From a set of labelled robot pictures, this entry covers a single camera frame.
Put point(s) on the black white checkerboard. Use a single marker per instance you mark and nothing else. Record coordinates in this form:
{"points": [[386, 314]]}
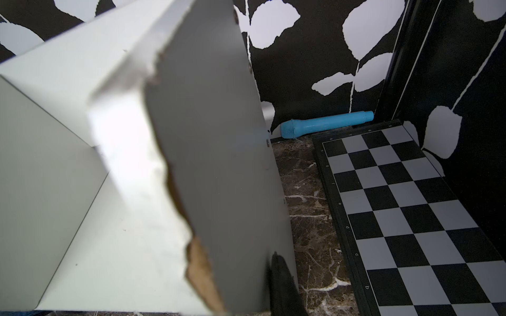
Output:
{"points": [[410, 245]]}

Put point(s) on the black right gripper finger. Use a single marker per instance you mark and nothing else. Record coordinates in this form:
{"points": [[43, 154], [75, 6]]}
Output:
{"points": [[284, 295]]}

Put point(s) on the white wooden bookshelf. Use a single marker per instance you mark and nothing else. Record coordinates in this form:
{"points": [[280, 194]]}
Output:
{"points": [[137, 173]]}

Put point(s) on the blue plastic flashlight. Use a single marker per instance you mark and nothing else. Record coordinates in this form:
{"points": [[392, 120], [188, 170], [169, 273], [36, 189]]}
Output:
{"points": [[296, 128]]}

